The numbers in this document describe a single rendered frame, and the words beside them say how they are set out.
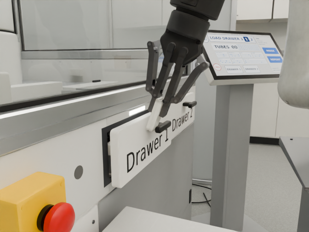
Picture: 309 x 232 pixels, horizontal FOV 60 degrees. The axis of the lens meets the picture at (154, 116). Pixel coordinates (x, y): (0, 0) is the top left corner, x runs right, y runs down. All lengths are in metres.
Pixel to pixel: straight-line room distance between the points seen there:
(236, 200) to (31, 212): 1.45
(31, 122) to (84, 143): 0.12
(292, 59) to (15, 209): 0.77
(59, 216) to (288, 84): 0.72
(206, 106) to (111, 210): 1.74
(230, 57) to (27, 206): 1.21
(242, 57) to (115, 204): 1.06
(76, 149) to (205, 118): 1.86
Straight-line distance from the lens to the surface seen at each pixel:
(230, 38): 1.49
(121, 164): 0.49
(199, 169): 2.37
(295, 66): 0.86
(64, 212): 0.32
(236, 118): 1.50
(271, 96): 3.51
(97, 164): 0.49
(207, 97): 2.20
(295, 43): 0.87
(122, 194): 0.59
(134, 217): 0.53
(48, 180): 0.34
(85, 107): 0.43
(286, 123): 3.60
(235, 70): 1.35
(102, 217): 0.54
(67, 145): 0.41
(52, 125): 0.38
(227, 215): 1.70
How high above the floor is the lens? 1.05
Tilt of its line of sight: 12 degrees down
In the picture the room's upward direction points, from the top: straight up
